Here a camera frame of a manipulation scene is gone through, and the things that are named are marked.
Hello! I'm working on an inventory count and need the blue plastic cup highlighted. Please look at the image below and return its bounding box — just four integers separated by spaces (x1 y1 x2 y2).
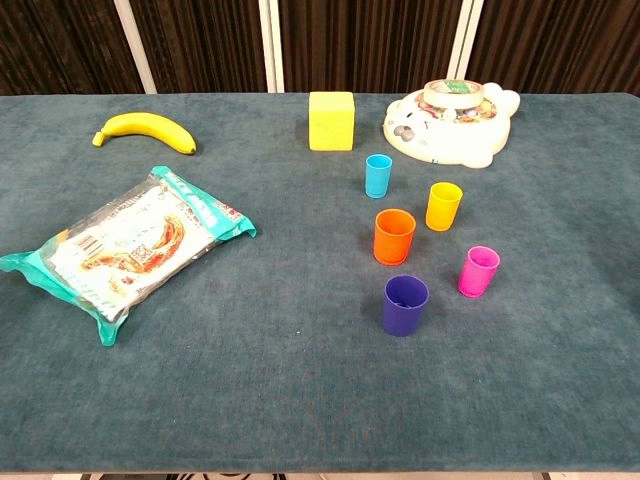
364 153 394 199

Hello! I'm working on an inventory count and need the purple plastic cup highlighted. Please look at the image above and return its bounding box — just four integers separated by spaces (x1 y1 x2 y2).
383 274 431 338

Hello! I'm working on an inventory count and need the yellow plastic cup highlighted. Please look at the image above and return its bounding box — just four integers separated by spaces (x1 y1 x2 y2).
425 181 464 233

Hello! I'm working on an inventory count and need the pink plastic cup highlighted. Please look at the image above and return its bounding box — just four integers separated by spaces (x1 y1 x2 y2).
457 245 502 300

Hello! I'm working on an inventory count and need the orange plastic cup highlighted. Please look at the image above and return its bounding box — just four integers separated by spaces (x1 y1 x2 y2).
373 208 418 267

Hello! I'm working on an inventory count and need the yellow foam cube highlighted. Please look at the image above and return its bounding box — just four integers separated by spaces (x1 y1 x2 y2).
308 91 357 152

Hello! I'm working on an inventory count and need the teal table cloth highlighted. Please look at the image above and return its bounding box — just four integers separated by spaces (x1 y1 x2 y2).
0 91 640 475

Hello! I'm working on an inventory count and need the white rabbit toy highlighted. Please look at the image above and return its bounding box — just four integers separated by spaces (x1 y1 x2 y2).
382 78 521 170

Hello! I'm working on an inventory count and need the teal noodle package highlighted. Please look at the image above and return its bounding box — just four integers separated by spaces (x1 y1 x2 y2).
0 165 258 347

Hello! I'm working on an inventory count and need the dark brown curtain panel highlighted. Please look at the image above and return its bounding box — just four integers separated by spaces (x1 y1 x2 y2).
277 0 464 95
467 0 640 96
0 0 146 96
128 0 269 95

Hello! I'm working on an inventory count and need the yellow banana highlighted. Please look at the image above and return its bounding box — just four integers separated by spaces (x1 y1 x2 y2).
91 111 198 156

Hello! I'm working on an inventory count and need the white partition post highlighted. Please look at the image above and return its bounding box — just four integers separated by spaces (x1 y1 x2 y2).
257 0 285 94
112 0 158 95
446 0 485 94

